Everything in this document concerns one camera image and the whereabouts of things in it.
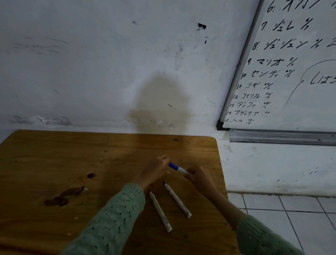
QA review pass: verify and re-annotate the person's right hand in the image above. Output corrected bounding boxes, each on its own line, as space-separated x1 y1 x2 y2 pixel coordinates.
183 166 218 200

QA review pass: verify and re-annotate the person's left hand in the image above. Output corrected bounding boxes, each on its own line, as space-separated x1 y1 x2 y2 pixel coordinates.
134 156 171 190

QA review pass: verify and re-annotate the blue-capped white marker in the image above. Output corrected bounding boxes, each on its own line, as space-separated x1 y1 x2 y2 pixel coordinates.
168 162 188 175

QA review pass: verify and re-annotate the person's left forearm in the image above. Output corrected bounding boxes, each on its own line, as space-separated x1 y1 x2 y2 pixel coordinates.
60 183 146 255

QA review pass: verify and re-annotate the person's right forearm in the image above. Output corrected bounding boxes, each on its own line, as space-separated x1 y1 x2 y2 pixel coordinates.
207 190 306 255

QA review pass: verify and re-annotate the black-tipped white marker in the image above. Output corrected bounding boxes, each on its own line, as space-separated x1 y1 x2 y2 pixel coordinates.
162 181 192 219

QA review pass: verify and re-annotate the red-tipped white marker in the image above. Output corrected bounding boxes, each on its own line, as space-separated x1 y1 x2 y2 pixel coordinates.
149 189 173 233

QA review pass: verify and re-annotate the wooden table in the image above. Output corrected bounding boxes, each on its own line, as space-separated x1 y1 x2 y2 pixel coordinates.
0 129 240 255

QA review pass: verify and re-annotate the metal whiteboard tray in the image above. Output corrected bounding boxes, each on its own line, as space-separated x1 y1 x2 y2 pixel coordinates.
229 129 336 146

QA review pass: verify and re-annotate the white whiteboard with writing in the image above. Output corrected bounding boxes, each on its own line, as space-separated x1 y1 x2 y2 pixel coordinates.
216 0 336 132

